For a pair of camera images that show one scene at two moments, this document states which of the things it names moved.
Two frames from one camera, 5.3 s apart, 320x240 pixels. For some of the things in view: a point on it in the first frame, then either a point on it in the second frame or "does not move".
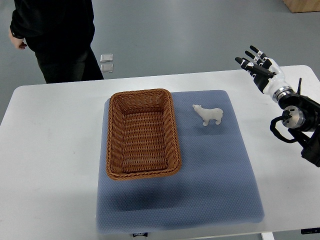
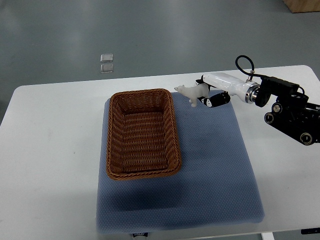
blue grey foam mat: [214, 186] does not move
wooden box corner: [300, 6] does not move
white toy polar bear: [215, 114] to [194, 92]
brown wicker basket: [142, 140] does not move
